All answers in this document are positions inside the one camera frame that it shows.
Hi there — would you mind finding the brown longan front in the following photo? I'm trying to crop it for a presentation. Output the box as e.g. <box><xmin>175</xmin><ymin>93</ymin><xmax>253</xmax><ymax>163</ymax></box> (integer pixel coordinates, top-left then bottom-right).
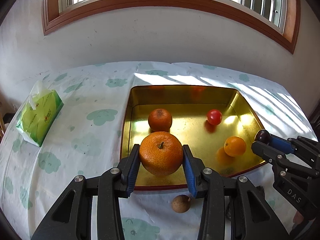
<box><xmin>171</xmin><ymin>194</ymin><xmax>191</xmax><ymax>213</ymax></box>

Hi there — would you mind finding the small smooth orange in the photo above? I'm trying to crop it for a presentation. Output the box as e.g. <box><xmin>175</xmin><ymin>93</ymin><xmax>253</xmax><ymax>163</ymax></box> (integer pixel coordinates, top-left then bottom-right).
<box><xmin>223</xmin><ymin>136</ymin><xmax>246</xmax><ymax>157</ymax></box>

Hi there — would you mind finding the green tissue pack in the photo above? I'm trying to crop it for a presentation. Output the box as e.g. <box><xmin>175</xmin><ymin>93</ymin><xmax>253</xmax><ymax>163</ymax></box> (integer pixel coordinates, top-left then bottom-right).
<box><xmin>16</xmin><ymin>81</ymin><xmax>63</xmax><ymax>147</ymax></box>

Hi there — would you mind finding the brown wooden window frame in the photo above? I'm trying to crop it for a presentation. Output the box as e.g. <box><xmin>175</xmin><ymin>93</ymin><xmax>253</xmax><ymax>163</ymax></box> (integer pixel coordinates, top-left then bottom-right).
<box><xmin>42</xmin><ymin>0</ymin><xmax>300</xmax><ymax>53</ymax></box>

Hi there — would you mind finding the small dark round fruit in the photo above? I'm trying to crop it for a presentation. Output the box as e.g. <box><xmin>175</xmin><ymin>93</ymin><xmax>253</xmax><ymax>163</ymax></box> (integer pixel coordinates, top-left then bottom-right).
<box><xmin>254</xmin><ymin>129</ymin><xmax>271</xmax><ymax>144</ymax></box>

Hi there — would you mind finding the white cloud-print tablecloth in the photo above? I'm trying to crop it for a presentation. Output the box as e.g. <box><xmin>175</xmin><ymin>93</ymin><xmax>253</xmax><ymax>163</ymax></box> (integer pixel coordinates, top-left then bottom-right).
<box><xmin>1</xmin><ymin>62</ymin><xmax>317</xmax><ymax>239</ymax></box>

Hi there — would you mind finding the large orange mandarin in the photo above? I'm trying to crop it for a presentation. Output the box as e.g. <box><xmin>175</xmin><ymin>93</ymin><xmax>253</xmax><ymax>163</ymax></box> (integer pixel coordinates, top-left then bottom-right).
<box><xmin>139</xmin><ymin>132</ymin><xmax>183</xmax><ymax>177</ymax></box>

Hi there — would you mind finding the red toffee tin box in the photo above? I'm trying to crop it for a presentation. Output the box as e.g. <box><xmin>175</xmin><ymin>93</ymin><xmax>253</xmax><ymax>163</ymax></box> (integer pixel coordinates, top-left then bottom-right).
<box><xmin>120</xmin><ymin>85</ymin><xmax>265</xmax><ymax>177</ymax></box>

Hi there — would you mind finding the medium orange mandarin with stem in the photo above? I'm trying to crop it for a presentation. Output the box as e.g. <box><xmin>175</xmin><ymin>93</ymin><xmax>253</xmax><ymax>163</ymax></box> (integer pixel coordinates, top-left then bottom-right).
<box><xmin>148</xmin><ymin>108</ymin><xmax>172</xmax><ymax>132</ymax></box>

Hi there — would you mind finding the red cherry tomato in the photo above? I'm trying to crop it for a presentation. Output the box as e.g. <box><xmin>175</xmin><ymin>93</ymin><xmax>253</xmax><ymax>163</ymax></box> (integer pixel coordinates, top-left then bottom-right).
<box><xmin>207</xmin><ymin>109</ymin><xmax>222</xmax><ymax>126</ymax></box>

